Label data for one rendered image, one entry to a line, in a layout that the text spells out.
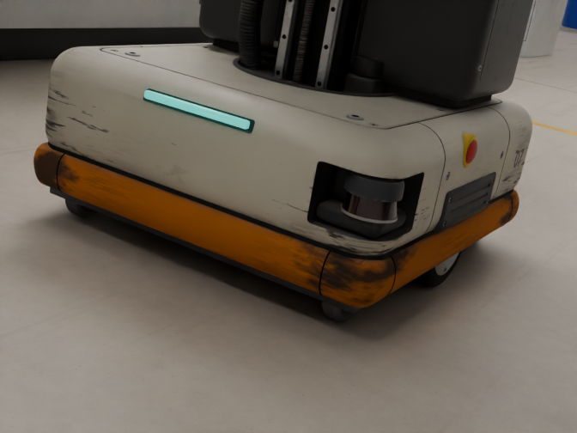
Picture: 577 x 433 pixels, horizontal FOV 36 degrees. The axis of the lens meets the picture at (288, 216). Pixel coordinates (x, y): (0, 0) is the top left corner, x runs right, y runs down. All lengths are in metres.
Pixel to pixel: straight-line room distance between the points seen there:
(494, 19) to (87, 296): 0.74
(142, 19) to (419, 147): 2.07
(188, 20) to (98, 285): 2.21
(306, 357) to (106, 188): 0.43
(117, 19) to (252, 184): 1.90
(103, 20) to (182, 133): 1.77
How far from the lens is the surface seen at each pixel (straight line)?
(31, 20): 2.79
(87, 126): 1.39
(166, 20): 3.27
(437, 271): 1.44
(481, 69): 1.45
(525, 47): 5.81
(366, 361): 1.17
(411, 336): 1.28
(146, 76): 1.33
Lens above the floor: 0.51
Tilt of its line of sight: 18 degrees down
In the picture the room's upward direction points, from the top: 10 degrees clockwise
